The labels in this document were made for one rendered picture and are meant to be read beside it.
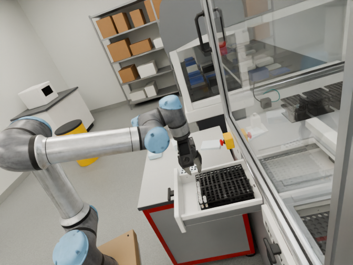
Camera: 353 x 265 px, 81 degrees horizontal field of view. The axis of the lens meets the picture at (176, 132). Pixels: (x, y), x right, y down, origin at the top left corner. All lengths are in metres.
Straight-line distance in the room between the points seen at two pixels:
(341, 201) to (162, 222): 1.08
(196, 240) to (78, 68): 4.86
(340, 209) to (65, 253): 0.77
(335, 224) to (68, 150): 0.58
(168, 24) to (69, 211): 1.16
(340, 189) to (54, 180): 0.77
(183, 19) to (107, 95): 4.31
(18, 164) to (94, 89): 5.03
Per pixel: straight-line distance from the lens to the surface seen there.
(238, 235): 1.48
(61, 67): 5.80
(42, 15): 5.72
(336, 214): 0.37
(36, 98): 4.35
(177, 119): 0.74
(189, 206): 0.98
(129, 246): 1.03
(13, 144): 0.66
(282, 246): 0.74
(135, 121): 0.73
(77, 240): 0.86
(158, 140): 0.59
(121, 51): 4.65
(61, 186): 0.85
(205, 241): 1.48
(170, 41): 1.47
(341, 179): 0.32
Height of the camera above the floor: 1.57
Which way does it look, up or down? 29 degrees down
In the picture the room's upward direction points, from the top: 20 degrees counter-clockwise
